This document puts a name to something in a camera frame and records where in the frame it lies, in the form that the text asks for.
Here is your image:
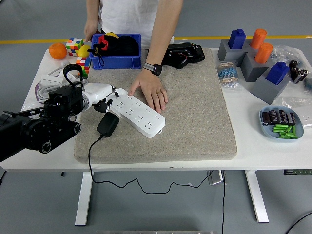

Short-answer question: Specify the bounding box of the clear bag of resistors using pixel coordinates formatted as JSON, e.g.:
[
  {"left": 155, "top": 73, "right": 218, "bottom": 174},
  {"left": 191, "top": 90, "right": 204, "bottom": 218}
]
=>
[{"left": 216, "top": 60, "right": 242, "bottom": 90}]

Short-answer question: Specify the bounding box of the white table leg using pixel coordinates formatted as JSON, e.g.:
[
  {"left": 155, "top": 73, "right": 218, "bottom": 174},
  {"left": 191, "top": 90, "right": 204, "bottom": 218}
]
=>
[
  {"left": 74, "top": 171, "right": 95, "bottom": 226},
  {"left": 244, "top": 170, "right": 270, "bottom": 224}
]

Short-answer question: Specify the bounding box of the black table control panel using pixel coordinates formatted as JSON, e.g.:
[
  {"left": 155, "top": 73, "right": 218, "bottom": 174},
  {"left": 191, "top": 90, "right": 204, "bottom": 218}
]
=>
[{"left": 283, "top": 169, "right": 312, "bottom": 176}]

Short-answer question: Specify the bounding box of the long black floor cable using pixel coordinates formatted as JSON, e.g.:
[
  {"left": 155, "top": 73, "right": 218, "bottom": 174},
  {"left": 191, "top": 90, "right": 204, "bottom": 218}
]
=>
[{"left": 220, "top": 170, "right": 227, "bottom": 234}]

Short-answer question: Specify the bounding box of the orange fruit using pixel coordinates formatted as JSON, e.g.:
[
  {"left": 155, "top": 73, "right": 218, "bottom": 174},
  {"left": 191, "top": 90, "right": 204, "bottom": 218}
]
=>
[{"left": 48, "top": 42, "right": 68, "bottom": 60}]

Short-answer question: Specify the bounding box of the blue plastic bin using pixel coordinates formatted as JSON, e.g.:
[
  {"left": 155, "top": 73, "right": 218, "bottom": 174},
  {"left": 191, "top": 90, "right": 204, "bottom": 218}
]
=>
[{"left": 88, "top": 33, "right": 142, "bottom": 70}]

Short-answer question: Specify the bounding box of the white power strip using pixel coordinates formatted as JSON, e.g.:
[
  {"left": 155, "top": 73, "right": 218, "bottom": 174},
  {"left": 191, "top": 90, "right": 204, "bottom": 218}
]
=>
[{"left": 108, "top": 88, "right": 166, "bottom": 139}]

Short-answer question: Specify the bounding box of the clear plastic bag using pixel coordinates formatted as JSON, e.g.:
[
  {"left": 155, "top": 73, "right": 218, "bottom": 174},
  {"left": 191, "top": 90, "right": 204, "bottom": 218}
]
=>
[{"left": 270, "top": 45, "right": 308, "bottom": 64}]

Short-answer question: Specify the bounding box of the black round pouch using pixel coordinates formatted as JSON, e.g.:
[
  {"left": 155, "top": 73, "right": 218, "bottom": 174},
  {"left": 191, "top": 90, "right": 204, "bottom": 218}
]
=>
[{"left": 114, "top": 35, "right": 139, "bottom": 56}]

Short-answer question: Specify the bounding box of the bag with white socket panel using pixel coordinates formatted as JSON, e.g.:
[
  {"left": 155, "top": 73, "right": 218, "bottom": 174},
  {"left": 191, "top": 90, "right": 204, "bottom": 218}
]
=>
[{"left": 281, "top": 96, "right": 312, "bottom": 129}]

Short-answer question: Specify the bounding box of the blue square peg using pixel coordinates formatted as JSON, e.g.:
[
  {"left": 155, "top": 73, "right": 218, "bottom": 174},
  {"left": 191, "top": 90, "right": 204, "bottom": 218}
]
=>
[
  {"left": 265, "top": 61, "right": 290, "bottom": 86},
  {"left": 228, "top": 28, "right": 247, "bottom": 50}
]

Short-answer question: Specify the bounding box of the clear bag of screws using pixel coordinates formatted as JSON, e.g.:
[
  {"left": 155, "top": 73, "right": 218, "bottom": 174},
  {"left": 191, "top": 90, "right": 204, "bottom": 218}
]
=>
[{"left": 20, "top": 99, "right": 48, "bottom": 114}]

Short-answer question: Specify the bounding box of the orange cylinder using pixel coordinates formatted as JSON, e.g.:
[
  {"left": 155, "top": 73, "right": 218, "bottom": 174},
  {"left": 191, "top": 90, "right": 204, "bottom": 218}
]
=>
[
  {"left": 254, "top": 42, "right": 273, "bottom": 64},
  {"left": 250, "top": 28, "right": 268, "bottom": 49}
]

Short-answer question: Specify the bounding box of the black wristwatch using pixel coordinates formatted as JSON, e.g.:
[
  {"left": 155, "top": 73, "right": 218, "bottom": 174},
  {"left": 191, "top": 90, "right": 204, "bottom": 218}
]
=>
[{"left": 142, "top": 62, "right": 163, "bottom": 76}]

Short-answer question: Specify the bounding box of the grey block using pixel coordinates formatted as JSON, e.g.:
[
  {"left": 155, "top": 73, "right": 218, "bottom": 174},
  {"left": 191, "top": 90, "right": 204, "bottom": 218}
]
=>
[
  {"left": 240, "top": 52, "right": 273, "bottom": 82},
  {"left": 250, "top": 70, "right": 292, "bottom": 105},
  {"left": 217, "top": 39, "right": 252, "bottom": 62},
  {"left": 245, "top": 39, "right": 259, "bottom": 54}
]

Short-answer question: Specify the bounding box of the white flat box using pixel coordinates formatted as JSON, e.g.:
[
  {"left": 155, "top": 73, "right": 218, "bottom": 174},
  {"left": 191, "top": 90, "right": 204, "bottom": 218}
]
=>
[{"left": 40, "top": 74, "right": 64, "bottom": 88}]

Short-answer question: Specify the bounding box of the black plug with cord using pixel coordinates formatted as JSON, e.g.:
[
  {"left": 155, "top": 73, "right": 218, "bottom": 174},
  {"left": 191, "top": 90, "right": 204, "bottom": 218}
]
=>
[{"left": 87, "top": 113, "right": 217, "bottom": 195}]

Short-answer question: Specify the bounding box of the light blue plate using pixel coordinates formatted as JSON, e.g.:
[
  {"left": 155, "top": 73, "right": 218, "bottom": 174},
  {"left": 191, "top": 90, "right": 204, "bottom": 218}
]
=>
[{"left": 259, "top": 105, "right": 305, "bottom": 143}]

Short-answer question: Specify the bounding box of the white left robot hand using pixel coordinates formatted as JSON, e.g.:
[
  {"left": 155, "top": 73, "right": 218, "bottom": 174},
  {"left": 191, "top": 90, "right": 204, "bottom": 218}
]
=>
[{"left": 84, "top": 82, "right": 120, "bottom": 114}]

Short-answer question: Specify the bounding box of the person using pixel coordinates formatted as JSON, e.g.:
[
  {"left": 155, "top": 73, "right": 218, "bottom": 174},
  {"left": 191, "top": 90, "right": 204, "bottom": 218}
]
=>
[{"left": 98, "top": 0, "right": 175, "bottom": 49}]

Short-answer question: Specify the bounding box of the grey-brown mat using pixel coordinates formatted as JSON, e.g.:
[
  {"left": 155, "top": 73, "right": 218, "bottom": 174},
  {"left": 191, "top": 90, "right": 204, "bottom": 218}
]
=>
[{"left": 74, "top": 48, "right": 238, "bottom": 164}]

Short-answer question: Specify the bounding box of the white wall switch plate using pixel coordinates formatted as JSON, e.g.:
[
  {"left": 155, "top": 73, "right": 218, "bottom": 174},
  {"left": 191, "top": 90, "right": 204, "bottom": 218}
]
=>
[{"left": 56, "top": 68, "right": 77, "bottom": 84}]

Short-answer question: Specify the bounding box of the white power strip cable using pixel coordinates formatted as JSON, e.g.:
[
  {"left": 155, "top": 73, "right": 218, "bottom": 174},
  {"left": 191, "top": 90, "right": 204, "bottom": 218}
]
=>
[{"left": 36, "top": 60, "right": 89, "bottom": 103}]

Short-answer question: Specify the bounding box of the black pouch with red trim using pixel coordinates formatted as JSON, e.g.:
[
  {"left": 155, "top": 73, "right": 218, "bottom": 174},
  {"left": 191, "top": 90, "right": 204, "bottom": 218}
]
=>
[{"left": 87, "top": 34, "right": 119, "bottom": 67}]

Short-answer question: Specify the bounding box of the yellow lemon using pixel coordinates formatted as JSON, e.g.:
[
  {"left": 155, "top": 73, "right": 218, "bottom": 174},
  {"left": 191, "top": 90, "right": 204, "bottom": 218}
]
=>
[{"left": 78, "top": 44, "right": 92, "bottom": 58}]

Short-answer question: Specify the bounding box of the silver metal bracket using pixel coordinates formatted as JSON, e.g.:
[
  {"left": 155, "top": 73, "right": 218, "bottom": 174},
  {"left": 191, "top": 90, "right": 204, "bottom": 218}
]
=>
[{"left": 207, "top": 170, "right": 226, "bottom": 186}]

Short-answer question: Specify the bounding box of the person's left hand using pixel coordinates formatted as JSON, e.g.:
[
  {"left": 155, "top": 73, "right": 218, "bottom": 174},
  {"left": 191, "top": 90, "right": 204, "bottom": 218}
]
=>
[{"left": 128, "top": 70, "right": 169, "bottom": 113}]

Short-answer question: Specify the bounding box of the Rubik's cube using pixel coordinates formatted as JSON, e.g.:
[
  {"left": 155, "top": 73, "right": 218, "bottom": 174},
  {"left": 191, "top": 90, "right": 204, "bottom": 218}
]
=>
[
  {"left": 75, "top": 56, "right": 92, "bottom": 79},
  {"left": 65, "top": 37, "right": 84, "bottom": 57}
]

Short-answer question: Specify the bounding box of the black electronic housing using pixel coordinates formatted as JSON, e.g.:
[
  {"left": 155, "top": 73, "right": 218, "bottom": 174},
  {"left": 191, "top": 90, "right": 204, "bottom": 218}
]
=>
[{"left": 159, "top": 42, "right": 205, "bottom": 70}]

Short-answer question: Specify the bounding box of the person's right hand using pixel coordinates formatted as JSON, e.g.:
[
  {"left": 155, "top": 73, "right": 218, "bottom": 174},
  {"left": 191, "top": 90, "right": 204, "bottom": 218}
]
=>
[{"left": 84, "top": 19, "right": 99, "bottom": 42}]

